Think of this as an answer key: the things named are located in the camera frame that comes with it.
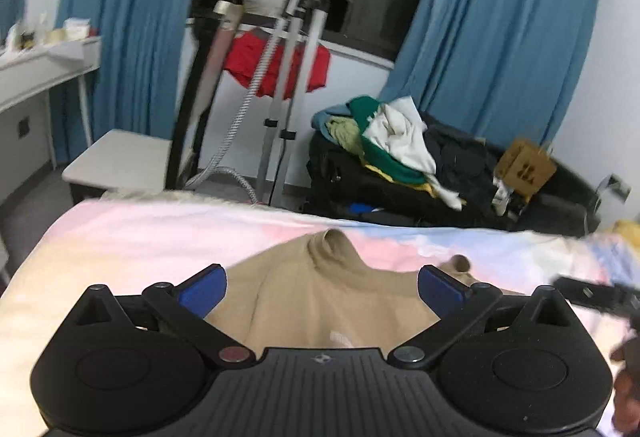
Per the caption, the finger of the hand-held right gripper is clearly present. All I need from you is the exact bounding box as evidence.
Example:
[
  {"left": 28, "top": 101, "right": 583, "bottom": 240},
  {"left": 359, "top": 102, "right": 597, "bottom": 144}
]
[{"left": 554, "top": 274, "right": 640, "bottom": 318}]

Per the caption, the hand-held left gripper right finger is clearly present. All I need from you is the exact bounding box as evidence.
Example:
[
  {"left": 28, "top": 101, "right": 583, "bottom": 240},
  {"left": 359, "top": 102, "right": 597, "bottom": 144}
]
[{"left": 389, "top": 264, "right": 576, "bottom": 368}]

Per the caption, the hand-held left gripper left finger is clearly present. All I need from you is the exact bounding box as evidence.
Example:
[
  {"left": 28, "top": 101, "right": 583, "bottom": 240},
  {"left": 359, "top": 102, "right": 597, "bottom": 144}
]
[{"left": 70, "top": 263, "right": 257, "bottom": 368}]

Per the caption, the tan sweater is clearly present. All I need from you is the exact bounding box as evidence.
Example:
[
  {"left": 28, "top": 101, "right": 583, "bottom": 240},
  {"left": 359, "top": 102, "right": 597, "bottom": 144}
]
[{"left": 205, "top": 229, "right": 473, "bottom": 350}]

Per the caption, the person's right hand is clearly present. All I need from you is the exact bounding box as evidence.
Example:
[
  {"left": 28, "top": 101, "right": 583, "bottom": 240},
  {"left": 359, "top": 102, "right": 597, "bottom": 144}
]
[{"left": 611, "top": 332, "right": 640, "bottom": 433}]

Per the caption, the yellow cloth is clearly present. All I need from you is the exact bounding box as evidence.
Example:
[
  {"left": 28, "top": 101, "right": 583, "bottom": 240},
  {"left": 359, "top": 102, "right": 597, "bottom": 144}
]
[{"left": 617, "top": 219, "right": 640, "bottom": 245}]

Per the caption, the pastel tie-dye blanket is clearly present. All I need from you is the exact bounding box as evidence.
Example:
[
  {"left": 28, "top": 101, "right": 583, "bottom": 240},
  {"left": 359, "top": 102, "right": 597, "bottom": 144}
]
[{"left": 0, "top": 190, "right": 640, "bottom": 437}]

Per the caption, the cardboard box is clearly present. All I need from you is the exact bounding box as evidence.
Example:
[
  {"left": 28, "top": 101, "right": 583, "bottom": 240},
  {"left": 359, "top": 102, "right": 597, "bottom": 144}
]
[{"left": 495, "top": 138, "right": 557, "bottom": 198}]

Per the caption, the white low table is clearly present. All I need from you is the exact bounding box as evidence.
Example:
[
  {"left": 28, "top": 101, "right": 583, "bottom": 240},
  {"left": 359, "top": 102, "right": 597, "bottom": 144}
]
[{"left": 62, "top": 130, "right": 193, "bottom": 205}]

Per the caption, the olive yellow garment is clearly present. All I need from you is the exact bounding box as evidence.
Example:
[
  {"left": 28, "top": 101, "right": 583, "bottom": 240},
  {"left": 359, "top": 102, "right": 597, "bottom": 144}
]
[{"left": 327, "top": 116, "right": 363, "bottom": 154}]

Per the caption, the green garment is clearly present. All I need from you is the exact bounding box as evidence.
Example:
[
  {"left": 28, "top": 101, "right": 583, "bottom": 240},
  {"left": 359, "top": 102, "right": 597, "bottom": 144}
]
[{"left": 347, "top": 96, "right": 426, "bottom": 185}]

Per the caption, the blue-grey garment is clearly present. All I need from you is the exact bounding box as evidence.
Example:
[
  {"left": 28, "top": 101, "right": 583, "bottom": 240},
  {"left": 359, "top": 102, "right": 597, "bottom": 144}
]
[{"left": 312, "top": 102, "right": 357, "bottom": 143}]

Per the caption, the red hanging garment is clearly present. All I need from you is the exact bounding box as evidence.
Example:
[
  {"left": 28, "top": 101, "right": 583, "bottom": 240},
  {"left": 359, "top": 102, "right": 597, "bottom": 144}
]
[{"left": 222, "top": 31, "right": 332, "bottom": 100}]

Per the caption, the blue curtain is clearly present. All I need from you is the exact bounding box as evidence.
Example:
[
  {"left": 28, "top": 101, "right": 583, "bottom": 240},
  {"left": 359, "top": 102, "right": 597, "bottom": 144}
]
[
  {"left": 380, "top": 0, "right": 601, "bottom": 153},
  {"left": 52, "top": 0, "right": 216, "bottom": 163}
]

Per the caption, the white desk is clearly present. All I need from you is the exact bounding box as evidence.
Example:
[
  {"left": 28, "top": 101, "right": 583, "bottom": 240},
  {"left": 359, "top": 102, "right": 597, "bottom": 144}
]
[{"left": 0, "top": 34, "right": 103, "bottom": 205}]

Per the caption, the white box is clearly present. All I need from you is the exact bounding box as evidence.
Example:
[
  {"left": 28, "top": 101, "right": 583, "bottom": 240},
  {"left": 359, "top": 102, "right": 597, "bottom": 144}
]
[{"left": 64, "top": 18, "right": 94, "bottom": 39}]

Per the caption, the black upright frame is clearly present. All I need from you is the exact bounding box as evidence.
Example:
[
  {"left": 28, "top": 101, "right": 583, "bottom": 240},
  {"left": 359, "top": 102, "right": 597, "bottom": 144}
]
[{"left": 166, "top": 0, "right": 227, "bottom": 191}]

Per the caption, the garment steamer with hose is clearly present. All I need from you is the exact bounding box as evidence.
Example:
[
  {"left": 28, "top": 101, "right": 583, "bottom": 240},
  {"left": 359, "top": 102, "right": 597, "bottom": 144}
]
[{"left": 187, "top": 0, "right": 331, "bottom": 208}]

